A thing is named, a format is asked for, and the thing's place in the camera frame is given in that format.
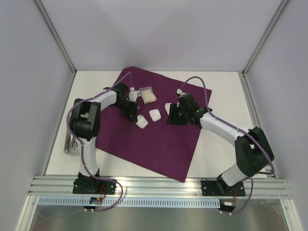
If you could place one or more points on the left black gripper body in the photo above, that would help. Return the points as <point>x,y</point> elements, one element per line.
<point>127,107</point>

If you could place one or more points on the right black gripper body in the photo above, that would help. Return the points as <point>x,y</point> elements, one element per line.
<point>175,115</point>

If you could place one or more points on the white gauze pad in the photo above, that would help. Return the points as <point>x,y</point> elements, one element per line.
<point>167,108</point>
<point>155,115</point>
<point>141,122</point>

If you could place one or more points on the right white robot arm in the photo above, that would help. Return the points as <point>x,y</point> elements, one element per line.
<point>252,149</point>

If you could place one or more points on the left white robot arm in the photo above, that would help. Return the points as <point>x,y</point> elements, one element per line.
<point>84,122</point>

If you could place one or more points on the right gauze packet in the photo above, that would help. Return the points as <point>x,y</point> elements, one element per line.
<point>147,95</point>

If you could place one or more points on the purple cloth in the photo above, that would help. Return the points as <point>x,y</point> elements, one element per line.
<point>165,149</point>

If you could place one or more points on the steel instrument tray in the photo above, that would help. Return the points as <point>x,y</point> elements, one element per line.
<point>70,144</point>

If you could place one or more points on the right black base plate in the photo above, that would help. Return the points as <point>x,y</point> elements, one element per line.
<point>217,188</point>

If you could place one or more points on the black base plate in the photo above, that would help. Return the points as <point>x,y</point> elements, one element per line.
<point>93,186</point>
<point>217,188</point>

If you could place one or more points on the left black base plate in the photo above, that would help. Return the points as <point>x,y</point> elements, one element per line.
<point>93,186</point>

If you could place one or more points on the aluminium rail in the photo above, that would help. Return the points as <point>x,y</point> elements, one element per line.
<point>163,187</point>

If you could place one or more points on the slotted cable duct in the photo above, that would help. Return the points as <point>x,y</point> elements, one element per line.
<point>131,202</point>

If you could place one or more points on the left aluminium frame post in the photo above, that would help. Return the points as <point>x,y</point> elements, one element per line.
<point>51,28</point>

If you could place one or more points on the aluminium frame post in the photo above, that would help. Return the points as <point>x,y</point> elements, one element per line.
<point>51,28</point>
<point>265,36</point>

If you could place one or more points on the right aluminium frame post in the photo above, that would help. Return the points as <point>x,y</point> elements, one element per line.
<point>265,36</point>

